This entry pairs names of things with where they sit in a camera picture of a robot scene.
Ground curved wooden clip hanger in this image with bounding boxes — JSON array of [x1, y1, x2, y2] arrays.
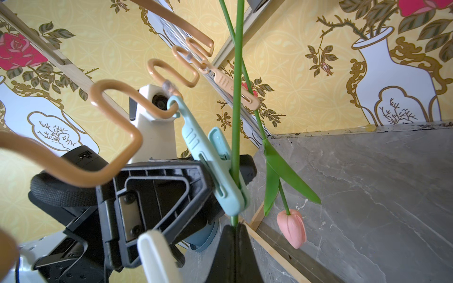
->
[[0, 0, 261, 283]]

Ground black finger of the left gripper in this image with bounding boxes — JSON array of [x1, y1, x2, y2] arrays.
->
[[173, 154, 257, 250]]

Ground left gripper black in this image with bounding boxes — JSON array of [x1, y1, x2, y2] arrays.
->
[[28, 160, 214, 283]]

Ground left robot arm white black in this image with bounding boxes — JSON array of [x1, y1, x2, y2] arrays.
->
[[7, 157, 224, 283]]

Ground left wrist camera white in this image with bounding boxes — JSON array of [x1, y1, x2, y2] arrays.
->
[[129, 99, 177, 164]]

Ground wooden clothes rack frame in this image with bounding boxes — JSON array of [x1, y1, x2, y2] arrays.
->
[[0, 1, 312, 283]]

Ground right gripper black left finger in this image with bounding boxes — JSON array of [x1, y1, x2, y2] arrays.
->
[[205, 225, 236, 283]]

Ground blue artificial tulip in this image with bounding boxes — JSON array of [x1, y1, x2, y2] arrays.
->
[[231, 0, 245, 189]]

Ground metal rack rod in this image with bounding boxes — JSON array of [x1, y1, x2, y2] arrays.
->
[[142, 8, 263, 148]]

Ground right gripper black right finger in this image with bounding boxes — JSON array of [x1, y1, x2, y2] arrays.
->
[[235, 224, 264, 283]]

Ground pink artificial tulip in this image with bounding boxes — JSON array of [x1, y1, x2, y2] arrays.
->
[[219, 1, 321, 249]]

